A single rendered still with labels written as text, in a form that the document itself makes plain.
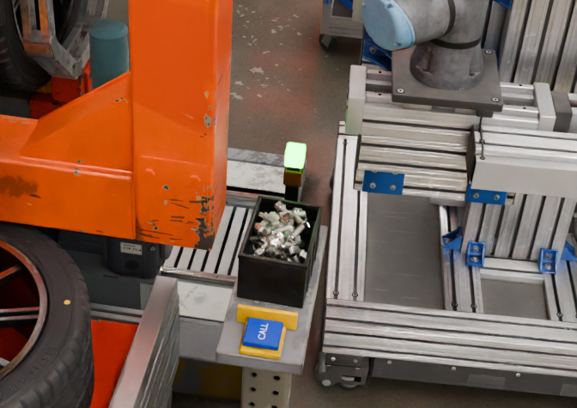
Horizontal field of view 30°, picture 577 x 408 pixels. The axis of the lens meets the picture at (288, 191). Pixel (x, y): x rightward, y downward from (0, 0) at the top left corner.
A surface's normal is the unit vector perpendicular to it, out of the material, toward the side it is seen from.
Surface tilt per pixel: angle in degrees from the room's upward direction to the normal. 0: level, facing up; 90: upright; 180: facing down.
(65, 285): 0
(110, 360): 0
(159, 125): 90
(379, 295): 0
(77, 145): 90
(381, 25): 97
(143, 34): 90
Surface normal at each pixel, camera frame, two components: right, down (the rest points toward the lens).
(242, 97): 0.06, -0.79
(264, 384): -0.15, 0.59
